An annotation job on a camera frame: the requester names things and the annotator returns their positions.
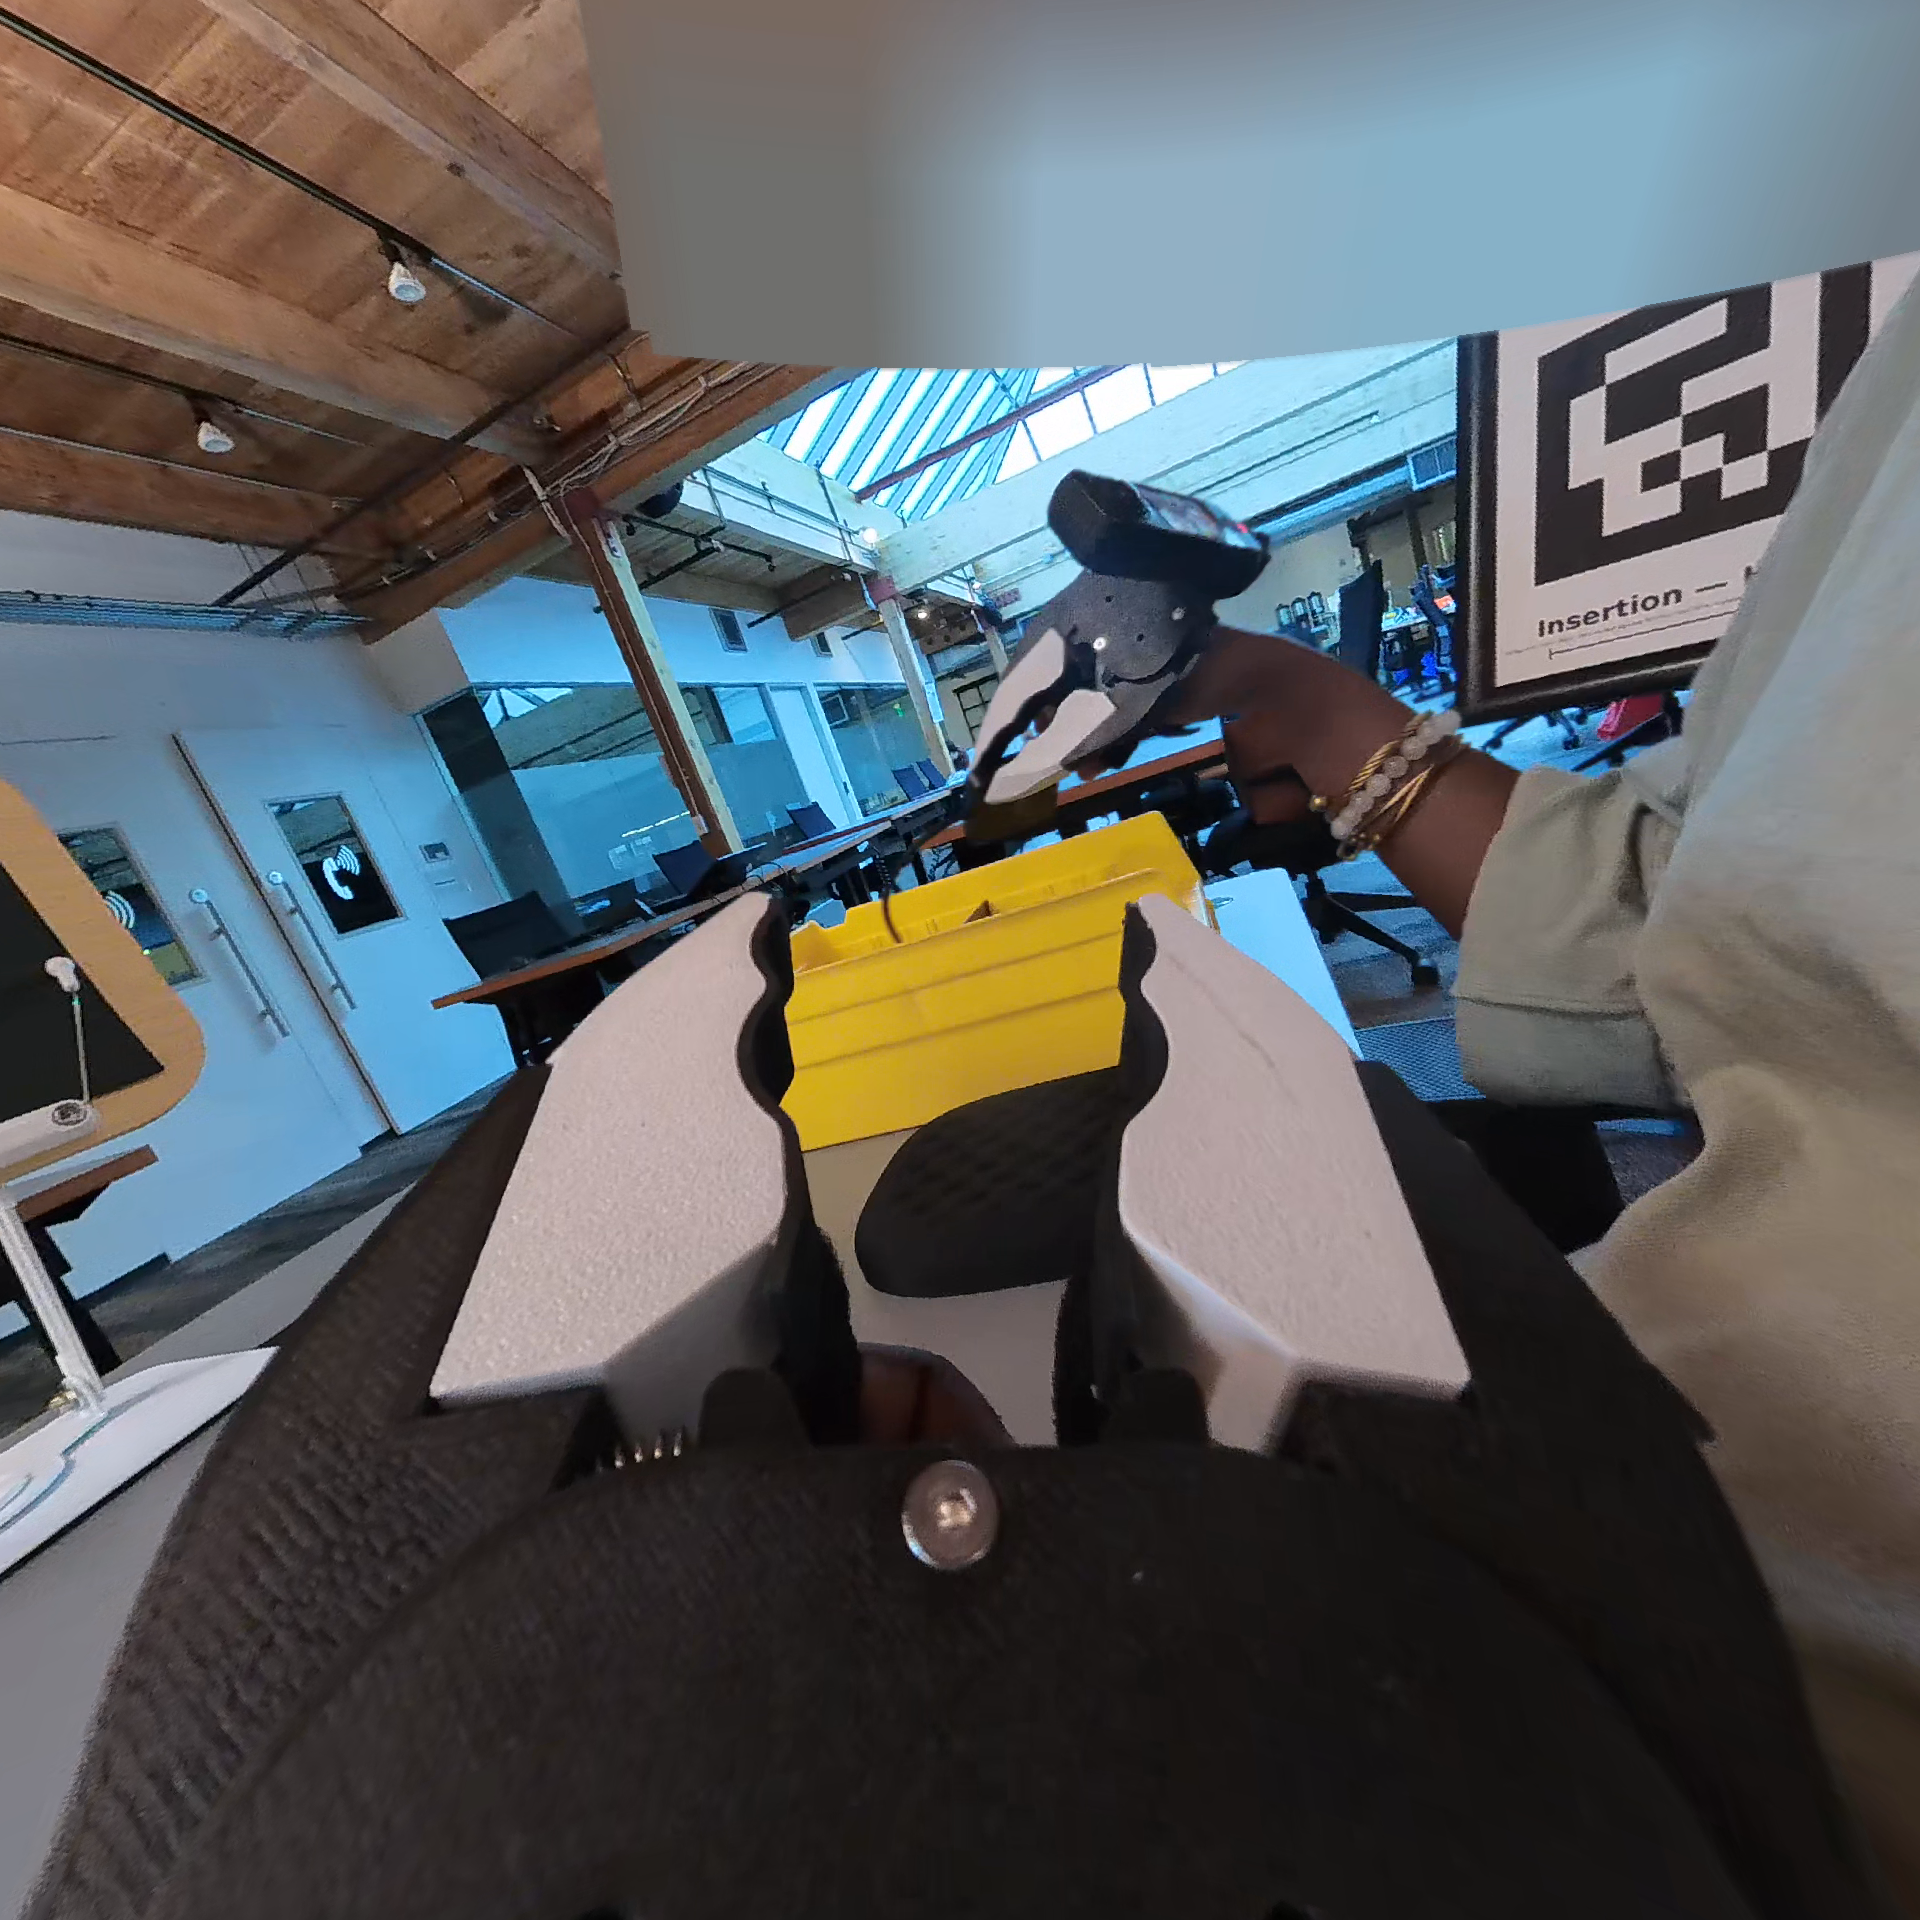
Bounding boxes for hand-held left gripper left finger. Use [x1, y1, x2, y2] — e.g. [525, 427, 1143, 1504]
[430, 892, 816, 1449]

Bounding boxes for person's left hand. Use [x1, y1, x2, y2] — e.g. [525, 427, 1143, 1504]
[857, 1342, 1009, 1449]

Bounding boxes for black mesh cushion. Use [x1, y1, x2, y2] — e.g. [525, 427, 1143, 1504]
[855, 1067, 1129, 1298]

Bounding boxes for wooden office desk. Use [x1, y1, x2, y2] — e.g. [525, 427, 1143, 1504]
[921, 732, 1234, 881]
[432, 862, 848, 1059]
[0, 1144, 159, 1360]

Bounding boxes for gold and pearl bracelets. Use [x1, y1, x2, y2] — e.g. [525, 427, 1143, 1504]
[1306, 705, 1478, 864]

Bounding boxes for black office chair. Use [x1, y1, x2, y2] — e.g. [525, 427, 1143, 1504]
[445, 892, 600, 982]

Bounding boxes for yellow plastic bin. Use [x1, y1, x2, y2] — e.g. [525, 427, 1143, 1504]
[783, 809, 1213, 1153]

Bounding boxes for person's right forearm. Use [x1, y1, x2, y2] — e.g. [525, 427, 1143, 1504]
[1357, 743, 1524, 940]

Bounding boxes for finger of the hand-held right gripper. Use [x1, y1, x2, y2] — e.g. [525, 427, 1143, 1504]
[968, 631, 1076, 784]
[989, 690, 1125, 808]

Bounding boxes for phone booth window sign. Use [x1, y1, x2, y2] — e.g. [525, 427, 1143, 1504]
[269, 796, 405, 940]
[58, 825, 202, 992]

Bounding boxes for black board tan backing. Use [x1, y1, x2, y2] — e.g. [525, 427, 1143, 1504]
[0, 780, 207, 1186]

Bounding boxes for person's right hand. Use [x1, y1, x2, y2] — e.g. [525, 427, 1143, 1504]
[1154, 624, 1415, 831]

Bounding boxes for white board stand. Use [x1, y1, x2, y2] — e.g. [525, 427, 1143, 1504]
[0, 952, 279, 1575]

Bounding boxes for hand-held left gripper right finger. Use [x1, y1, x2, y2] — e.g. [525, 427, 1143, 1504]
[1113, 896, 1472, 1454]

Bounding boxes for framed printed tag sign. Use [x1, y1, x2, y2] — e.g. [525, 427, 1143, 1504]
[1455, 257, 1920, 729]

